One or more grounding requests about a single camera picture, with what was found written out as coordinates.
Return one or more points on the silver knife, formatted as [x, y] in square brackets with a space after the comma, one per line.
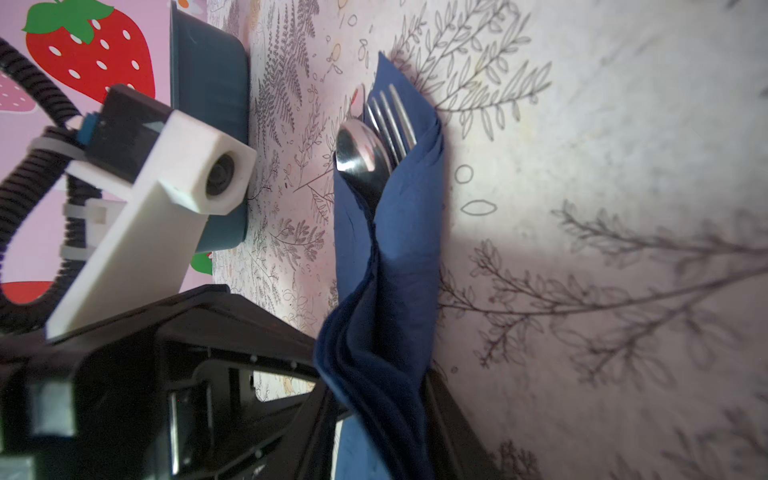
[358, 103]

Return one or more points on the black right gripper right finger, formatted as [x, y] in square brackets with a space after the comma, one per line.
[454, 448]

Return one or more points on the dark teal plastic bin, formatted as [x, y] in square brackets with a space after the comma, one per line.
[209, 75]

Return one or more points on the silver spoon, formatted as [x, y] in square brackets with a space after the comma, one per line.
[362, 160]

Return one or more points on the silver fork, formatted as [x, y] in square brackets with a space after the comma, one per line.
[392, 124]

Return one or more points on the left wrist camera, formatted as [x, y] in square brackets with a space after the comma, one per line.
[173, 172]

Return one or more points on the blue paper napkin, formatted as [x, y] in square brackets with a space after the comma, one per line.
[376, 346]

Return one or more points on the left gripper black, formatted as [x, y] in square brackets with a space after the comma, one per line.
[166, 391]

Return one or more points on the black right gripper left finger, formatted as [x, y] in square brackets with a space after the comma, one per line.
[297, 436]

